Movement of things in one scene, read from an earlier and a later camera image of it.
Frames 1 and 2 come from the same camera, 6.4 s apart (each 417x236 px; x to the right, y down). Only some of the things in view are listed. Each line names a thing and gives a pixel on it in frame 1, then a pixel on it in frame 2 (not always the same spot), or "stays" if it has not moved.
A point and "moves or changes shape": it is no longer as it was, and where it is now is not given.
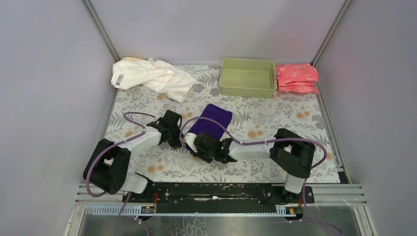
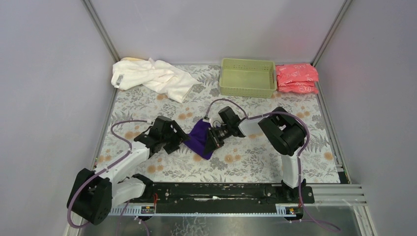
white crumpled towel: x=163 y=76 stays
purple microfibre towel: x=207 y=126 moves or changes shape
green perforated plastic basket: x=248 y=77 stays
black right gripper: x=202 y=143 → x=212 y=138
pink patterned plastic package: x=298 y=78 stays
